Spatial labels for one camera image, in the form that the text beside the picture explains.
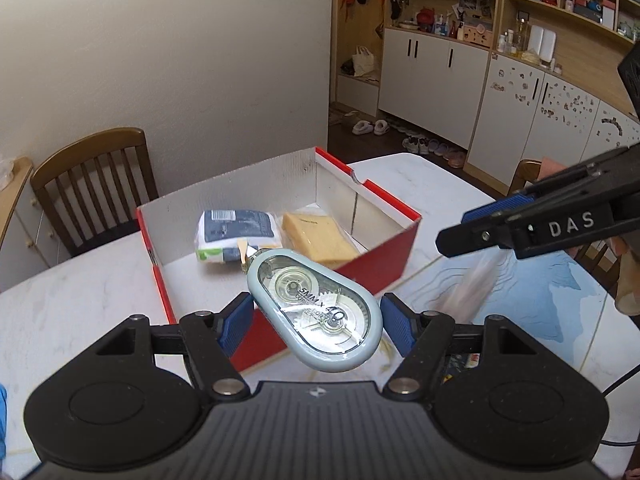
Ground white blue tissue packet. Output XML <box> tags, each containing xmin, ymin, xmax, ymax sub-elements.
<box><xmin>194</xmin><ymin>209</ymin><xmax>282</xmax><ymax>264</ymax></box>

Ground blue cloth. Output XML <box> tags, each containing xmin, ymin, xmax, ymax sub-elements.
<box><xmin>0</xmin><ymin>384</ymin><xmax>9</xmax><ymax>457</ymax></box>

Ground pink box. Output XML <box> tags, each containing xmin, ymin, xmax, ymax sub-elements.
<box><xmin>462</xmin><ymin>24</ymin><xmax>493</xmax><ymax>49</ymax></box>

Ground red cardboard box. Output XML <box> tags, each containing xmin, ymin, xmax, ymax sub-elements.
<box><xmin>136</xmin><ymin>146</ymin><xmax>422</xmax><ymax>373</ymax></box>

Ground black cable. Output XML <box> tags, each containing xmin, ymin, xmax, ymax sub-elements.
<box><xmin>597</xmin><ymin>369</ymin><xmax>640</xmax><ymax>448</ymax></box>

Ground dark wooden slatted chair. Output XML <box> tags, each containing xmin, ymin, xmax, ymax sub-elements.
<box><xmin>30</xmin><ymin>127</ymin><xmax>161</xmax><ymax>258</ymax></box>

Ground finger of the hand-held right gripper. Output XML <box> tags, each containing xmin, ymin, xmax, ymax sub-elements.
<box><xmin>435</xmin><ymin>195</ymin><xmax>640</xmax><ymax>261</ymax></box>
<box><xmin>460</xmin><ymin>144</ymin><xmax>640</xmax><ymax>226</ymax></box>

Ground pink cloth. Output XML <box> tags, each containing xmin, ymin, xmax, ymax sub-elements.
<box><xmin>539</xmin><ymin>156</ymin><xmax>640</xmax><ymax>317</ymax></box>

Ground yellow sponge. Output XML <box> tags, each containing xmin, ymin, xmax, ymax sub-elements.
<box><xmin>281</xmin><ymin>211</ymin><xmax>362</xmax><ymax>270</ymax></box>

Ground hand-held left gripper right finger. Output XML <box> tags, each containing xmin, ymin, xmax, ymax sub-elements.
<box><xmin>380</xmin><ymin>292</ymin><xmax>538</xmax><ymax>401</ymax></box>

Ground white lower cabinet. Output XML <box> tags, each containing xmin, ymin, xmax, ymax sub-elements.
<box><xmin>377</xmin><ymin>27</ymin><xmax>493</xmax><ymax>151</ymax></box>

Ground pale blue correction tape dispenser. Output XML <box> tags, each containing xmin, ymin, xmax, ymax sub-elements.
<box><xmin>240</xmin><ymin>245</ymin><xmax>385</xmax><ymax>373</ymax></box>

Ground white tote bag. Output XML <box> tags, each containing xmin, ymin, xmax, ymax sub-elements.
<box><xmin>352</xmin><ymin>46</ymin><xmax>376</xmax><ymax>79</ymax></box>

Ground wooden sideboard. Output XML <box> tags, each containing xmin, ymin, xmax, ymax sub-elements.
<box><xmin>0</xmin><ymin>156</ymin><xmax>71</xmax><ymax>293</ymax></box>

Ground white plastic containers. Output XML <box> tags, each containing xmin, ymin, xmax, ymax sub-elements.
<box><xmin>527</xmin><ymin>25</ymin><xmax>556</xmax><ymax>62</ymax></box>

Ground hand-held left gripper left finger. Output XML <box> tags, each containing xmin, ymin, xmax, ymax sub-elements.
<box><xmin>95</xmin><ymin>292</ymin><xmax>256</xmax><ymax>401</ymax></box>

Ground white stickered cabinet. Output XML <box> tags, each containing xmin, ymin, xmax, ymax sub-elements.
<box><xmin>467</xmin><ymin>52</ymin><xmax>640</xmax><ymax>201</ymax></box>

